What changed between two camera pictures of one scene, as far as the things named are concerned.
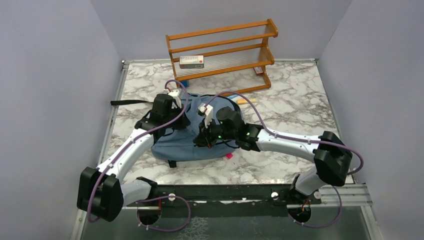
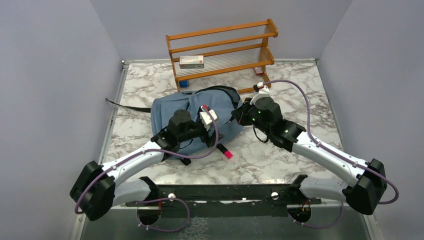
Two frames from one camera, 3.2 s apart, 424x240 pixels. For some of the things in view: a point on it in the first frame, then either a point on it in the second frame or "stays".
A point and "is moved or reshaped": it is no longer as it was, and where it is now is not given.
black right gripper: x=203 y=137 -> x=241 y=112
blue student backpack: x=176 y=143 is moved or reshaped
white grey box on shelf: x=191 y=62 stays
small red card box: x=258 y=70 stays
